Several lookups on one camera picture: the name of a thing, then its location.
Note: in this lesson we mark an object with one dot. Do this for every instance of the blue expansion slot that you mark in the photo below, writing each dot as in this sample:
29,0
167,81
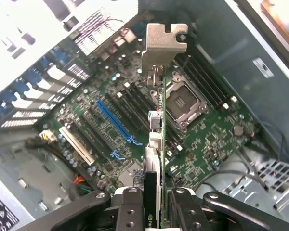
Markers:
113,120

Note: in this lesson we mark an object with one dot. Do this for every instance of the grey power supply unit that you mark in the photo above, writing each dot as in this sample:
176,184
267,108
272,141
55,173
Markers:
14,180

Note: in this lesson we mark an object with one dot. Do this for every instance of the silver perforated disk bay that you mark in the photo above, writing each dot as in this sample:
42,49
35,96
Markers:
279,183

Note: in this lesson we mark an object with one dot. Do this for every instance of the metal CPU socket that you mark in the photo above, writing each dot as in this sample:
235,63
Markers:
183,101

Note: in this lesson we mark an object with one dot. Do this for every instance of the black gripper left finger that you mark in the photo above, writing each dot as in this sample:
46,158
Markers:
131,211

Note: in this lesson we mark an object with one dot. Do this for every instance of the black expansion slot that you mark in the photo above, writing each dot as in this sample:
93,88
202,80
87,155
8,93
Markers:
96,133

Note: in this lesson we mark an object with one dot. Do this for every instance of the white expansion slot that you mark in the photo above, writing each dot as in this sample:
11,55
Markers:
77,146

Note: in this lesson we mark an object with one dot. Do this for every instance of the black open PC case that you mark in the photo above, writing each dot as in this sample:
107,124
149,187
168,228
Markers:
231,36

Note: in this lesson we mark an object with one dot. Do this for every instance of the green motherboard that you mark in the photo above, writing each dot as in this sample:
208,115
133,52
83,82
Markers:
207,144

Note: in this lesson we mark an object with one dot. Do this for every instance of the round coin battery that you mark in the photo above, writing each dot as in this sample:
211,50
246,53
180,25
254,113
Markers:
238,130

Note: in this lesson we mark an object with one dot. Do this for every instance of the white case sticker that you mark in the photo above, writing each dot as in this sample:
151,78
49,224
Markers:
263,68

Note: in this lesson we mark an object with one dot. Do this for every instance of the grey chipset heatsink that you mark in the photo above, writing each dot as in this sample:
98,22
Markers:
128,174

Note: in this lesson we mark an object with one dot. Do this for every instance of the black RAM slot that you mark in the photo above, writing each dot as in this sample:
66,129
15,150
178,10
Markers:
207,84
139,103
132,111
215,78

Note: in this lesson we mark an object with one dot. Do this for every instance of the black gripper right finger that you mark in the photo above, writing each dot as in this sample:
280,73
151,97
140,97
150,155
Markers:
187,214

